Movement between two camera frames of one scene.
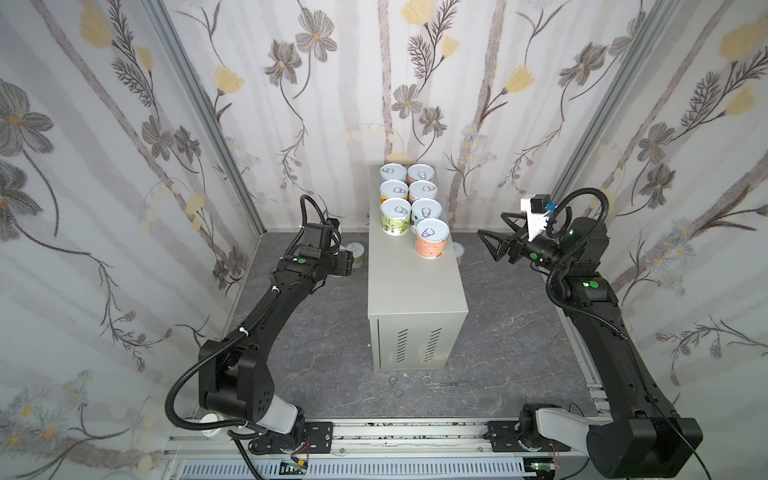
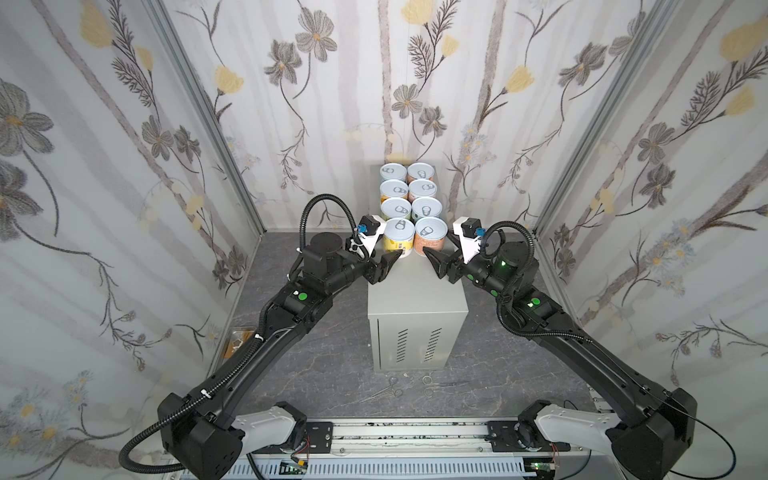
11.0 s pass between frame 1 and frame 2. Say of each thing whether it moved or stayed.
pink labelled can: stayed
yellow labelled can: stayed
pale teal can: stayed
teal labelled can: stayed
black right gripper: moved
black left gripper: moved
